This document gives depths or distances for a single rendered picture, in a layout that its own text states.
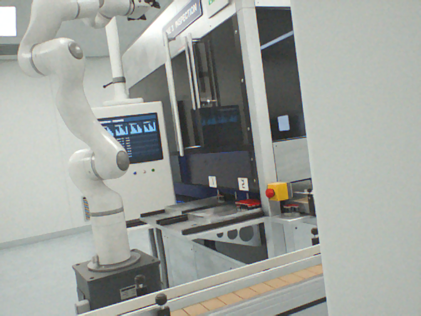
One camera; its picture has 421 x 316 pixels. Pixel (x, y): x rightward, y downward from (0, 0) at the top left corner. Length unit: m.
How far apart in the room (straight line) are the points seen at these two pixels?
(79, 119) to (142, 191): 1.30
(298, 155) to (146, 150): 1.09
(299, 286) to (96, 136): 0.83
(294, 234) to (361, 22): 1.74
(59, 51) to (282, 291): 0.93
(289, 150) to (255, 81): 0.35
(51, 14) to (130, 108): 1.30
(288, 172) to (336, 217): 1.65
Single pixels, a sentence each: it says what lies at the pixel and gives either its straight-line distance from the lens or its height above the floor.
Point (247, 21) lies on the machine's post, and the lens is 1.85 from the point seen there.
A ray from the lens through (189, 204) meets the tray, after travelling 2.35.
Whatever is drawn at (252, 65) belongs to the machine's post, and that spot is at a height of 1.55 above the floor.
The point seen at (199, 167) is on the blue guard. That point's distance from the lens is 2.39.
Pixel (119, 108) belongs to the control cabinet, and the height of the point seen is 1.53.
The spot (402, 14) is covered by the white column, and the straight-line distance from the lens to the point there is 0.18.
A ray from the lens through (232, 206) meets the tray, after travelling 2.08.
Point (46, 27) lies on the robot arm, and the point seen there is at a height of 1.67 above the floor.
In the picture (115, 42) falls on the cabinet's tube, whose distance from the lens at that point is 2.74.
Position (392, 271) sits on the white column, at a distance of 0.20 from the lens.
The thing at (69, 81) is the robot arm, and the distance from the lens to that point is 1.34.
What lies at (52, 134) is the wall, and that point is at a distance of 7.09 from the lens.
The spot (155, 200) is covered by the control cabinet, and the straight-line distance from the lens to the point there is 2.63.
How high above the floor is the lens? 1.25
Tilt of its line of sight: 3 degrees down
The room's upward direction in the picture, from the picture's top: 8 degrees counter-clockwise
